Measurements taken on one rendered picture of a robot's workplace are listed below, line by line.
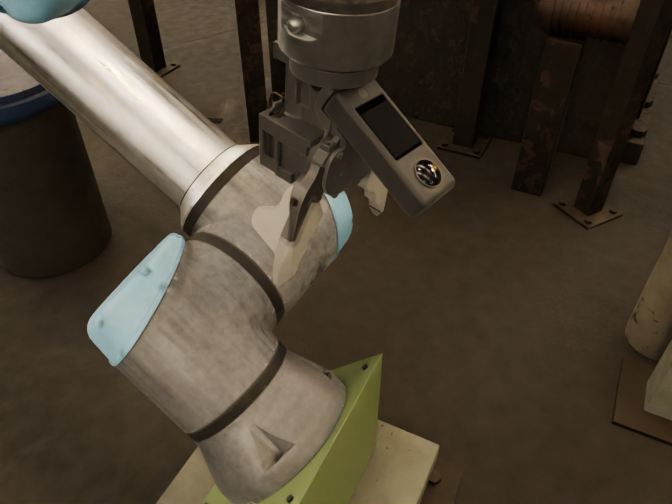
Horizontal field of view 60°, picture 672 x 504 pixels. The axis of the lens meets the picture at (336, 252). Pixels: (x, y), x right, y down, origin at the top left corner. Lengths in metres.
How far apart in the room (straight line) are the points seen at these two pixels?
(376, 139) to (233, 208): 0.29
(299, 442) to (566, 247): 0.98
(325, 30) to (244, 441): 0.43
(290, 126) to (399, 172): 0.11
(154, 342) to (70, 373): 0.61
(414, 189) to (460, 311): 0.82
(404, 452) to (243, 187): 0.45
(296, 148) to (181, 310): 0.22
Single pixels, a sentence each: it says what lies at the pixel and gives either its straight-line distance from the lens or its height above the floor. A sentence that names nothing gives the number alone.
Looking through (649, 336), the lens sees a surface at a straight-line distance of 1.26.
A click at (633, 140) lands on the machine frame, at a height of 0.07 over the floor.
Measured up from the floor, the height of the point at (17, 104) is 0.42.
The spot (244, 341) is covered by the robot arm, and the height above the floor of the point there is 0.41.
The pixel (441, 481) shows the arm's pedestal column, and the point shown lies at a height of 0.02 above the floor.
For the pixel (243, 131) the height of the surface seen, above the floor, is 0.01.
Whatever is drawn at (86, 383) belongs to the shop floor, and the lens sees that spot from 1.21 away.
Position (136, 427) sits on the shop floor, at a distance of 1.12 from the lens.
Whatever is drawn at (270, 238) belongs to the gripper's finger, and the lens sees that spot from 0.53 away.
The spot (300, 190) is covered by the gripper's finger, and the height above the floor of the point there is 0.62.
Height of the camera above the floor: 0.89
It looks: 41 degrees down
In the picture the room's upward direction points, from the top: straight up
